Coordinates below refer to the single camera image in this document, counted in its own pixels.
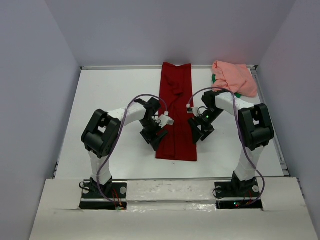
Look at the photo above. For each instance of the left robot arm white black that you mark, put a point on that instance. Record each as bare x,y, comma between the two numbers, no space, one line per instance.
104,129

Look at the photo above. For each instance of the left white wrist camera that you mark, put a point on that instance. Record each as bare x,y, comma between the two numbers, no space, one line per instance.
164,120

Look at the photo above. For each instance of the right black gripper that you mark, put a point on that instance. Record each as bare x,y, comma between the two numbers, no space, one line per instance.
197,133

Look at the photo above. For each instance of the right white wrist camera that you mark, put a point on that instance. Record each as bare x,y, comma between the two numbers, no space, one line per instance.
192,111

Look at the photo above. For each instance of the green t shirt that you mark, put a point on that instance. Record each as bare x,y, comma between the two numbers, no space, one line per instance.
238,95

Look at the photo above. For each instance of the red t shirt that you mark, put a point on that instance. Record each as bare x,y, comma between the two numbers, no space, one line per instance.
176,90

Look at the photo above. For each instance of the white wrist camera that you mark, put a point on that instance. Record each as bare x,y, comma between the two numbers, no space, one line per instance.
164,120
192,111

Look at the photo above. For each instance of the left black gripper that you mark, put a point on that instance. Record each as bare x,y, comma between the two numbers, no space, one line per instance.
156,141

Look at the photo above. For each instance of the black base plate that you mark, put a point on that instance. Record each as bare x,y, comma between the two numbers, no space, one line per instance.
91,198
229,197

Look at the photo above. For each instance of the aluminium rail back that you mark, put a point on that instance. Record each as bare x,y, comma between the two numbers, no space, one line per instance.
148,67

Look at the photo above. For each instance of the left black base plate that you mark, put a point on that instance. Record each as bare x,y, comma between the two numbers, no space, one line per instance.
91,198

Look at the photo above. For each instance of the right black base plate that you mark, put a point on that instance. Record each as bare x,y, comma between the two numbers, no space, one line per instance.
229,197

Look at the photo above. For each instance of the pink t shirt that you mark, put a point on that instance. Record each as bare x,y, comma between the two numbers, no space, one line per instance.
234,77

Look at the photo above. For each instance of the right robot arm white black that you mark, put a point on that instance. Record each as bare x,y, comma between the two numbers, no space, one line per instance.
255,131

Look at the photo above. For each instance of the aluminium rail right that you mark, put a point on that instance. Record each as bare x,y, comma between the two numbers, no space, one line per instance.
282,161

